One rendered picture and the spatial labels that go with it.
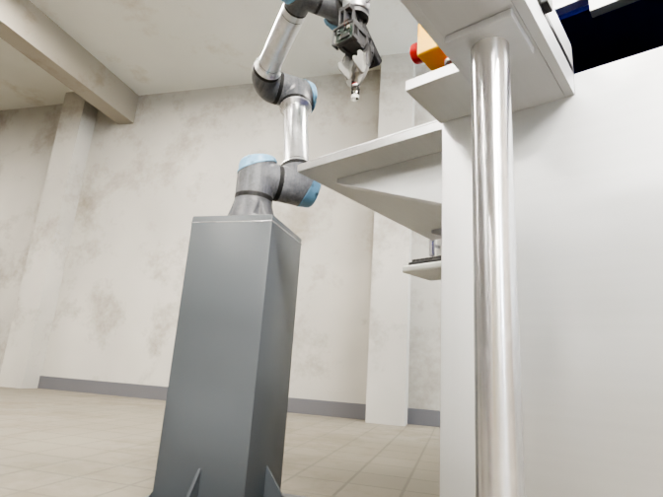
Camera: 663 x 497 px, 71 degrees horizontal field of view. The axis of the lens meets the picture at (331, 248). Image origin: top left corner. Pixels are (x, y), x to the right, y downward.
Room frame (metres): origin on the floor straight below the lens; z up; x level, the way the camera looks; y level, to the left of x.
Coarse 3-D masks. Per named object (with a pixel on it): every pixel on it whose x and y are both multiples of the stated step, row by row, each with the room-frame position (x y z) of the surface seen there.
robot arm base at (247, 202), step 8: (240, 192) 1.31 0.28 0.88; (248, 192) 1.30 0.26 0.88; (256, 192) 1.30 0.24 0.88; (240, 200) 1.30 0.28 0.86; (248, 200) 1.30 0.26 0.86; (256, 200) 1.30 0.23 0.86; (264, 200) 1.32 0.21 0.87; (232, 208) 1.33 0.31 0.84; (240, 208) 1.29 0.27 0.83; (248, 208) 1.29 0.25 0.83; (256, 208) 1.29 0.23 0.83; (264, 208) 1.31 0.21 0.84
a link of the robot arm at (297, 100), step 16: (288, 80) 1.44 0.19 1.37; (304, 80) 1.48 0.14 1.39; (288, 96) 1.45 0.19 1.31; (304, 96) 1.46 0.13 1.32; (288, 112) 1.45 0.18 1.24; (304, 112) 1.46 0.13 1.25; (288, 128) 1.43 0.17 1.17; (304, 128) 1.44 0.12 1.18; (288, 144) 1.42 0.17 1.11; (304, 144) 1.42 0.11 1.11; (288, 160) 1.38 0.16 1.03; (304, 160) 1.38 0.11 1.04; (288, 176) 1.34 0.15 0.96; (304, 176) 1.36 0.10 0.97; (288, 192) 1.36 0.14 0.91; (304, 192) 1.37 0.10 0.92
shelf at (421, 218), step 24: (384, 144) 0.90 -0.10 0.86; (408, 144) 0.89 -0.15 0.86; (432, 144) 0.88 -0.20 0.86; (312, 168) 1.04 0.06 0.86; (336, 168) 1.03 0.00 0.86; (360, 168) 1.02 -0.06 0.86; (360, 192) 1.18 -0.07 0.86; (408, 216) 1.35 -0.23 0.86; (432, 216) 1.34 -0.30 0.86; (432, 240) 1.60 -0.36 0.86
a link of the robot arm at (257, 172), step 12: (252, 156) 1.30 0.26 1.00; (264, 156) 1.31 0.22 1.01; (240, 168) 1.32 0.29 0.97; (252, 168) 1.30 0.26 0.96; (264, 168) 1.31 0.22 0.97; (276, 168) 1.33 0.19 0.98; (240, 180) 1.31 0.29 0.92; (252, 180) 1.30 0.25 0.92; (264, 180) 1.31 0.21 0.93; (276, 180) 1.33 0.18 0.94; (264, 192) 1.31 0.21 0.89; (276, 192) 1.35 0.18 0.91
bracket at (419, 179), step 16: (416, 160) 0.95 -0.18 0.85; (432, 160) 0.92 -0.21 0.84; (352, 176) 1.07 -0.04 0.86; (368, 176) 1.03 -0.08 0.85; (384, 176) 1.00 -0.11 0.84; (400, 176) 0.98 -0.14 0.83; (416, 176) 0.95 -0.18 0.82; (432, 176) 0.92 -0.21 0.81; (384, 192) 1.01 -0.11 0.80; (400, 192) 0.98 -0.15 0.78; (416, 192) 0.95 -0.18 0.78; (432, 192) 0.92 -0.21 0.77
